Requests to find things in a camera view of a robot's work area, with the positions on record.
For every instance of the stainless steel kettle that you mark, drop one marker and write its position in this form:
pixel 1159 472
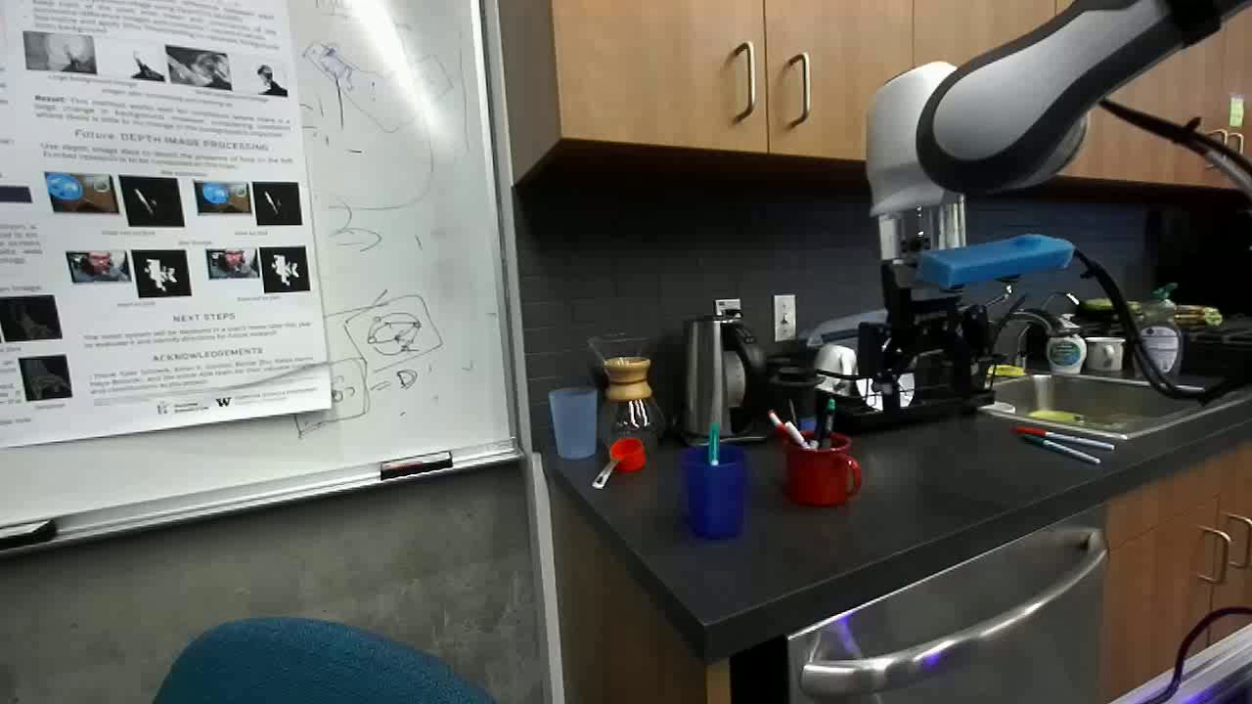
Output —
pixel 709 379

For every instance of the stainless steel sink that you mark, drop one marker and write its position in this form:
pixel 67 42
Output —
pixel 1110 398

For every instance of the blue plastic cup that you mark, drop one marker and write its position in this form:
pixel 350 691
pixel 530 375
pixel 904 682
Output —
pixel 719 495

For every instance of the dark capped white bottle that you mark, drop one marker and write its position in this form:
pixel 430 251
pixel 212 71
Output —
pixel 1156 347

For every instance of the wall outlet with plug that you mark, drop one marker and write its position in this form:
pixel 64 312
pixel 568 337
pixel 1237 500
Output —
pixel 724 312

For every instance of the large research poster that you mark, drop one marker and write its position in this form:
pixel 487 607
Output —
pixel 170 131

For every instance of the wooden upper cabinet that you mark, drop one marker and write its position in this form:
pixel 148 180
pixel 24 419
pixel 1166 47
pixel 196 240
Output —
pixel 650 81

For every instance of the black whiteboard marker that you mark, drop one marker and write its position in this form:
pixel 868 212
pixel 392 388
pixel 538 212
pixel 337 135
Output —
pixel 29 535

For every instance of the green capped white marker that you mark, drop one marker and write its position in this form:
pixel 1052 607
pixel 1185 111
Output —
pixel 1073 452

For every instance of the red mug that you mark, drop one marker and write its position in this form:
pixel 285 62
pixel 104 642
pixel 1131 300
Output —
pixel 820 476

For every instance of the whiteboard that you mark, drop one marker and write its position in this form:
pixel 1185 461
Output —
pixel 405 259

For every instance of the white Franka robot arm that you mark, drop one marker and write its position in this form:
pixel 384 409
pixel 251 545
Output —
pixel 1003 118

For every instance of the translucent pale blue cup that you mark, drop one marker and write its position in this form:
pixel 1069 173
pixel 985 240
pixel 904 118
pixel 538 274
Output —
pixel 572 425

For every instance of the orange-topped glass jar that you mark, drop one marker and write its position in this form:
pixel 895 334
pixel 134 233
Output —
pixel 627 386

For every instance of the white blue-print marker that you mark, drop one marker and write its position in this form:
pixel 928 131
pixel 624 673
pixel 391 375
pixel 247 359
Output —
pixel 792 431

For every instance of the small metal cylinder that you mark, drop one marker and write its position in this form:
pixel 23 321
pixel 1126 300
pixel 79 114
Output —
pixel 1044 392

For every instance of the small yellow sponge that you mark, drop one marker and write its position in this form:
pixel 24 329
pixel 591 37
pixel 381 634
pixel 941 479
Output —
pixel 1053 415

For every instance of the white teal-label soap bottle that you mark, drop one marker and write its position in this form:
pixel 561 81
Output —
pixel 1066 349

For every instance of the wooden cabinet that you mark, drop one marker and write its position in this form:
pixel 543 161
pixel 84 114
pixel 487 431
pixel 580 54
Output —
pixel 650 81
pixel 1177 571

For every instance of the black whiteboard eraser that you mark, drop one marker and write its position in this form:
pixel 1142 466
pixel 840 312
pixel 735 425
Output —
pixel 417 463

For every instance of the black countertop appliance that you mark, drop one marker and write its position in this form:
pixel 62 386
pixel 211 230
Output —
pixel 1220 352

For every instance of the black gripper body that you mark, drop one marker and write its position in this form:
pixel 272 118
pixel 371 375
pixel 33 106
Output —
pixel 941 334

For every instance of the teal marker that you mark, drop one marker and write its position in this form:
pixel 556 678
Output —
pixel 714 448

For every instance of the red capped white marker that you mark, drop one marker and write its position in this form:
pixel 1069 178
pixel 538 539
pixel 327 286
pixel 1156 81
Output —
pixel 1063 437

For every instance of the black barrel green-tip marker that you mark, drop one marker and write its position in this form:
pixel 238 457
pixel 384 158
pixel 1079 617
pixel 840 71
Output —
pixel 830 415

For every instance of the red measuring scoop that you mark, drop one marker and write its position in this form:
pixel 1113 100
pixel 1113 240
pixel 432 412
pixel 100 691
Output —
pixel 627 457

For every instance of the white wall outlet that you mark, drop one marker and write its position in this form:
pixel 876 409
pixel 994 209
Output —
pixel 786 317

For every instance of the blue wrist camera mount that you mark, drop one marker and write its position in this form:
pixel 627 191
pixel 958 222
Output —
pixel 1001 259

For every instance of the wooden lower cabinet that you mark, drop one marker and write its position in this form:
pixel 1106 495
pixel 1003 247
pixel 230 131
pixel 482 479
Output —
pixel 1177 571

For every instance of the blue chair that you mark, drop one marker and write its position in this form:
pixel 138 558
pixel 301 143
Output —
pixel 307 668

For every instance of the small white cup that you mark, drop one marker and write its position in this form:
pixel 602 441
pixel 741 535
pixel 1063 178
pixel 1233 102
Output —
pixel 1106 352

